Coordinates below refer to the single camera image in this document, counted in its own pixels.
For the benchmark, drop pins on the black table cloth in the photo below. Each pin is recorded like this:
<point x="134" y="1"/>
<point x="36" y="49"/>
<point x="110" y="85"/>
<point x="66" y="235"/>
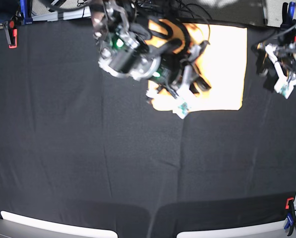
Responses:
<point x="80" y="147"/>

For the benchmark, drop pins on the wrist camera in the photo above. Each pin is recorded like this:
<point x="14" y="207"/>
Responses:
<point x="283" y="88"/>
<point x="182" y="107"/>

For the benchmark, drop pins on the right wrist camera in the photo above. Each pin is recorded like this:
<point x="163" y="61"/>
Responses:
<point x="182" y="107"/>

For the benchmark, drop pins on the white table edge strip left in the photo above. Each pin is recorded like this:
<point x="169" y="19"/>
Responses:
<point x="48" y="226"/>

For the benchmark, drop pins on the blue clamp near right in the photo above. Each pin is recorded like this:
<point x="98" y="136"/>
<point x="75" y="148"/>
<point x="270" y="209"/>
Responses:
<point x="290" y="222"/>

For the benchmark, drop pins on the blue clamp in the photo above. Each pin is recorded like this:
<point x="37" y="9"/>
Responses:
<point x="290" y="222"/>
<point x="26" y="10"/>
<point x="288" y="10"/>

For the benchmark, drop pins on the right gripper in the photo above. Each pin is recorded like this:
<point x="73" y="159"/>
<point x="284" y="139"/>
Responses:
<point x="176" y="71"/>

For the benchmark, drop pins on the red black clamp far left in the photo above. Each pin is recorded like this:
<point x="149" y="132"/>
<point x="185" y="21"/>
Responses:
<point x="11" y="33"/>

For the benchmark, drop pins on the red black clamp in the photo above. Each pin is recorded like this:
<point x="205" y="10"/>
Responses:
<point x="11" y="33"/>
<point x="290" y="203"/>

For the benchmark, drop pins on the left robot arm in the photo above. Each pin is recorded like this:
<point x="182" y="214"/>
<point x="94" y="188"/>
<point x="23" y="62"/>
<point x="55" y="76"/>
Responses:
<point x="284" y="36"/>

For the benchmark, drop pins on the yellow t-shirt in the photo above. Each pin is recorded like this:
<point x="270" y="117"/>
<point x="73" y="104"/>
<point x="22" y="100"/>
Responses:
<point x="222" y="65"/>

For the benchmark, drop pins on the blue clamp far right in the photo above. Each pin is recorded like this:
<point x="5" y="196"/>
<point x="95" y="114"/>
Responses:
<point x="288" y="10"/>

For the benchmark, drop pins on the white table edge strip right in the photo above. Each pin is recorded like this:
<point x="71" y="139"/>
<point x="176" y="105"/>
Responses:
<point x="235" y="232"/>

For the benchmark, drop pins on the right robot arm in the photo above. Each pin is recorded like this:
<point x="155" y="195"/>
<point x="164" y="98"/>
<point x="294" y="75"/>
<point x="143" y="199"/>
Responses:
<point x="134" y="44"/>

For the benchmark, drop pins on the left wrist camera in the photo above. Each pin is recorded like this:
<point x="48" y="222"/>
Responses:
<point x="283" y="88"/>

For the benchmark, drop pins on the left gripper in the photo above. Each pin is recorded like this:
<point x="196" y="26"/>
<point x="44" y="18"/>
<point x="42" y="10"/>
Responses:
<point x="285" y="55"/>

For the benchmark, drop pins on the aluminium rail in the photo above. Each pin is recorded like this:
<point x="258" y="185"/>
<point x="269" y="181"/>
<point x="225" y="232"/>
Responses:
<point x="56" y="16"/>

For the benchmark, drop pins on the blue clamp far left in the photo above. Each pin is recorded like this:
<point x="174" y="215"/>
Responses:
<point x="26" y="10"/>

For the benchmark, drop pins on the red black clamp near right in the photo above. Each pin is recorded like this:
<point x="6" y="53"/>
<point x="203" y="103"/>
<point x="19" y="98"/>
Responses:
<point x="290" y="203"/>

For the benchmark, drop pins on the white table edge strip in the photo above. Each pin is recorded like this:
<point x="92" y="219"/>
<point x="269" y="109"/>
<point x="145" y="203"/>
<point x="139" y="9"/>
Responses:
<point x="48" y="226"/>
<point x="235" y="232"/>

